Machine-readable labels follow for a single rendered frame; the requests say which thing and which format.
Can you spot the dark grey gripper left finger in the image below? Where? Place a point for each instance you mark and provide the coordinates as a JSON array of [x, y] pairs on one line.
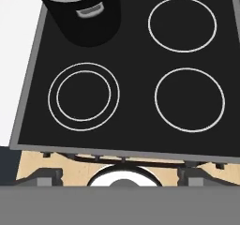
[[43, 177]]

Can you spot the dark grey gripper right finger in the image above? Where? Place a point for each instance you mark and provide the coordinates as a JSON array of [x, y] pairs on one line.
[[195, 177]]

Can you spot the dark stove knob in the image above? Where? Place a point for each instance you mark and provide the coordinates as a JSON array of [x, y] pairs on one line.
[[220, 165], [47, 154]]

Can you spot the black glass stove hob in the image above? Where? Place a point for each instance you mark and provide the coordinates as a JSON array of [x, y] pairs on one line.
[[134, 78]]

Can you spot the white and black round thing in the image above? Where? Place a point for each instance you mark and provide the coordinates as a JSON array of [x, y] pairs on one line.
[[103, 178]]

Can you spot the black cylindrical pot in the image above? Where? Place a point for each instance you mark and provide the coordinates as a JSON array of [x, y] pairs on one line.
[[87, 25]]

